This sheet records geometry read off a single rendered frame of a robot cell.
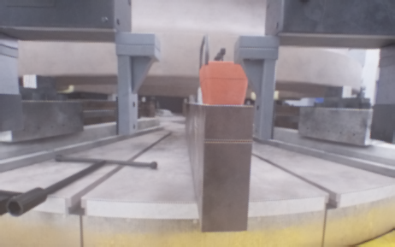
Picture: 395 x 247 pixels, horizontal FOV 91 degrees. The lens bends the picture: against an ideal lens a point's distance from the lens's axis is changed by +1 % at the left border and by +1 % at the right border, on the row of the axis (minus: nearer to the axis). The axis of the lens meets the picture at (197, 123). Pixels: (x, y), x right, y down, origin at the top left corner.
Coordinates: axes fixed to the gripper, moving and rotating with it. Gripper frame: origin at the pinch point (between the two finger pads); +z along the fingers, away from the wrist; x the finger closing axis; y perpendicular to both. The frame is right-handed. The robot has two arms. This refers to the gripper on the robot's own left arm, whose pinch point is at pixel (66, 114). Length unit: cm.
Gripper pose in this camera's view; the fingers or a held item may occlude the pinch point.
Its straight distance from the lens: 25.7
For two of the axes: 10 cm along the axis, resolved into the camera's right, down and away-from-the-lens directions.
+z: -0.3, 9.9, 1.1
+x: -10.0, -0.3, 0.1
